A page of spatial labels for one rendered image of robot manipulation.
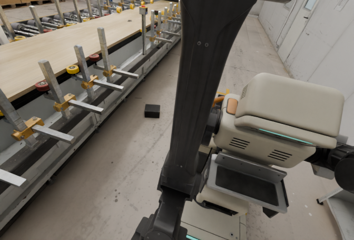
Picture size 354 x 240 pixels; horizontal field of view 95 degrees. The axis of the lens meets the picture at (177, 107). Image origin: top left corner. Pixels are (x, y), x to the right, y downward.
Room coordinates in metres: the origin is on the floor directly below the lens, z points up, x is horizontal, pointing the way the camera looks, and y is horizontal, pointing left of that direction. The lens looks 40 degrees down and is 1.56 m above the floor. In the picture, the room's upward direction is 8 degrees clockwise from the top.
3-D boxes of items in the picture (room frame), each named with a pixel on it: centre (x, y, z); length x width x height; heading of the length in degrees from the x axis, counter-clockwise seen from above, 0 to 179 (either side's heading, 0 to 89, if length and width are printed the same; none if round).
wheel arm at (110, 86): (1.02, 0.64, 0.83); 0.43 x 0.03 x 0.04; 79
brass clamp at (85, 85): (1.02, 0.69, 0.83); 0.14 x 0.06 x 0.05; 169
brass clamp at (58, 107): (0.77, 0.74, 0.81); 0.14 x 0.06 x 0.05; 169
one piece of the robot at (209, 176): (0.31, -0.27, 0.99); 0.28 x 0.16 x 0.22; 79
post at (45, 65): (0.75, 0.74, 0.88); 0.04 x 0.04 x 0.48; 79
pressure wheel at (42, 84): (0.82, 0.88, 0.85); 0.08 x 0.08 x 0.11
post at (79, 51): (0.99, 0.69, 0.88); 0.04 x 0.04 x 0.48; 79
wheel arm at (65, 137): (0.53, 0.73, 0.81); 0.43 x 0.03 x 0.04; 79
